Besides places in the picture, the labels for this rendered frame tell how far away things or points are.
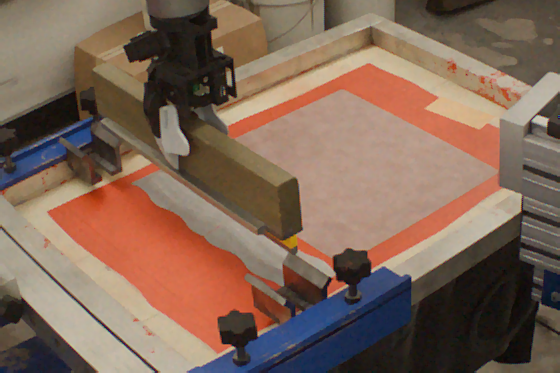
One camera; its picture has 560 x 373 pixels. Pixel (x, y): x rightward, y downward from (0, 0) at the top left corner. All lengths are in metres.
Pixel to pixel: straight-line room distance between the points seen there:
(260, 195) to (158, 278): 0.22
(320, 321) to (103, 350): 0.25
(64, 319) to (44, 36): 2.46
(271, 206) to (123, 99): 0.31
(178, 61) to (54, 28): 2.36
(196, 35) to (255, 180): 0.17
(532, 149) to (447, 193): 0.37
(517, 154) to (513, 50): 2.86
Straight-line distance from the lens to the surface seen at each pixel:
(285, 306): 1.37
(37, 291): 1.41
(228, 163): 1.42
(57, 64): 3.82
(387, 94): 1.90
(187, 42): 1.39
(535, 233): 1.37
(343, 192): 1.67
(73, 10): 3.79
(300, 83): 1.94
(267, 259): 1.54
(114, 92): 1.61
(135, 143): 1.59
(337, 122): 1.83
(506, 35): 4.29
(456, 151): 1.75
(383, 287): 1.41
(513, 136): 1.32
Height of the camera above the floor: 1.87
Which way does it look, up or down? 32 degrees down
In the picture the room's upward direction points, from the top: 5 degrees counter-clockwise
